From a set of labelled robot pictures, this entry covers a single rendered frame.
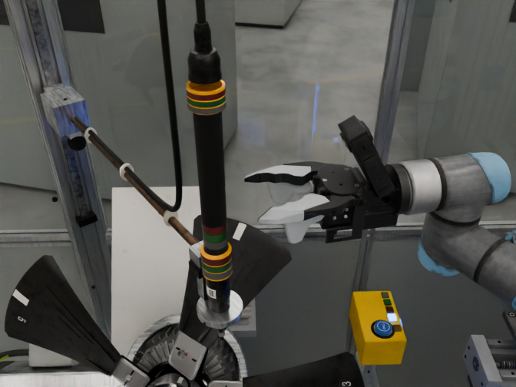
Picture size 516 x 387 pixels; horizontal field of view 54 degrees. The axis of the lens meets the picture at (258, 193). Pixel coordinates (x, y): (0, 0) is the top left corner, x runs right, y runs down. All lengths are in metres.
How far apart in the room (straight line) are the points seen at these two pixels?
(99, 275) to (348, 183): 1.05
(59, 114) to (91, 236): 0.45
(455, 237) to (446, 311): 1.24
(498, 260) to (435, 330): 1.33
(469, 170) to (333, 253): 1.00
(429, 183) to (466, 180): 0.05
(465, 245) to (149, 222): 0.70
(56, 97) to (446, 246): 0.85
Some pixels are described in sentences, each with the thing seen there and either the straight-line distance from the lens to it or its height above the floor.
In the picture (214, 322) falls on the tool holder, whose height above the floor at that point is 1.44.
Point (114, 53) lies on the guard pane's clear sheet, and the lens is 1.36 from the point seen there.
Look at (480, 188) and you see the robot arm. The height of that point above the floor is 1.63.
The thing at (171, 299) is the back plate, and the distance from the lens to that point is 1.18.
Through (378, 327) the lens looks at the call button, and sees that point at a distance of 1.25.
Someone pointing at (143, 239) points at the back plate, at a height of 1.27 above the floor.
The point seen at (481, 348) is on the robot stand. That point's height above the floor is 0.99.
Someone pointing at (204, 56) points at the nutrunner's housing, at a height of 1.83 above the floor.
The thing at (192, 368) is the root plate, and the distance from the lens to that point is 0.95.
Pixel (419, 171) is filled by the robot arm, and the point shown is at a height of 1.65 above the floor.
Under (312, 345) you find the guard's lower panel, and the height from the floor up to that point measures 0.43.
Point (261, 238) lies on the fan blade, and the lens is 0.92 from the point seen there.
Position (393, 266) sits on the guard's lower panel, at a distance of 1.77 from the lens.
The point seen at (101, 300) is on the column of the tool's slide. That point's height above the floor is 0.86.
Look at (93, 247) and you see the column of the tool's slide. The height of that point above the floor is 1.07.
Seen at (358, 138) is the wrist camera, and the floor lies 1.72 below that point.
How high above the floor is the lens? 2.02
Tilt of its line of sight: 35 degrees down
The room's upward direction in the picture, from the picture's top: straight up
